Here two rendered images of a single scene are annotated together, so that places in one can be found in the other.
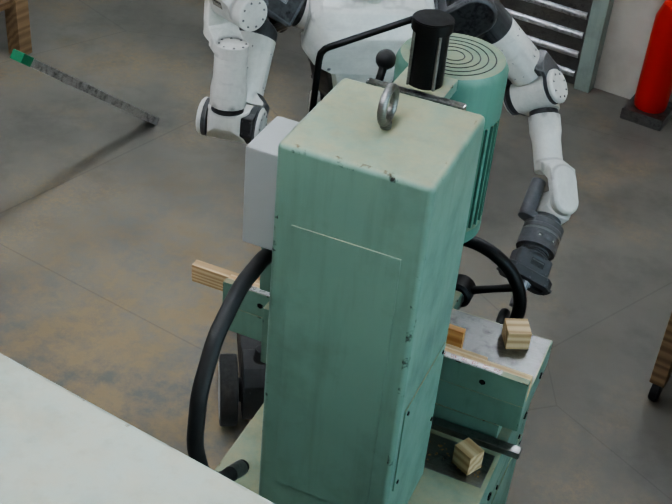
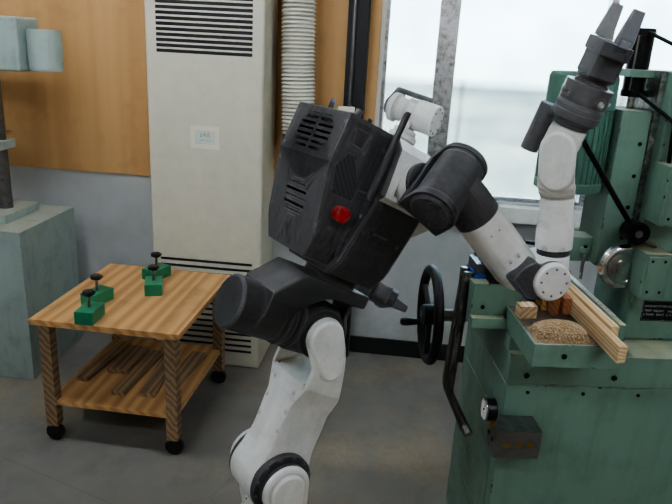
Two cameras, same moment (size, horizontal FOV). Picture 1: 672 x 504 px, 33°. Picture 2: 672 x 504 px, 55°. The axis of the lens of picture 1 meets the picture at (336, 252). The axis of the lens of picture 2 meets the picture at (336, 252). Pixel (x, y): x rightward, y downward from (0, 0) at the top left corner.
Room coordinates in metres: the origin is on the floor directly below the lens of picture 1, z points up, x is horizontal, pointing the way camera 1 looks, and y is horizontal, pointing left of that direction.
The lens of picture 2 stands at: (2.89, 1.22, 1.54)
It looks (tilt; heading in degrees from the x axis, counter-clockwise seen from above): 18 degrees down; 247
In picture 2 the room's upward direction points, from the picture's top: 3 degrees clockwise
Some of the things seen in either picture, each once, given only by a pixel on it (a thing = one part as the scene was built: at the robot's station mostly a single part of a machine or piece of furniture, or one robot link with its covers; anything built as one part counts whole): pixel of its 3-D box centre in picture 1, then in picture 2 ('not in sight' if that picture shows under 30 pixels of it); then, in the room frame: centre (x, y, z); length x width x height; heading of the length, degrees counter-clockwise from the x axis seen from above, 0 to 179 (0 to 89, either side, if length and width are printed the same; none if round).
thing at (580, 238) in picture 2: not in sight; (563, 248); (1.61, -0.14, 1.03); 0.14 x 0.07 x 0.09; 160
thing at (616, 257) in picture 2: not in sight; (621, 266); (1.55, 0.01, 1.02); 0.12 x 0.03 x 0.12; 160
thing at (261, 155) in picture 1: (277, 184); not in sight; (1.37, 0.09, 1.40); 0.10 x 0.06 x 0.16; 160
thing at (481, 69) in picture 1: (440, 141); (575, 132); (1.63, -0.15, 1.35); 0.18 x 0.18 x 0.31
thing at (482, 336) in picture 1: (394, 320); (518, 306); (1.75, -0.13, 0.87); 0.61 x 0.30 x 0.06; 70
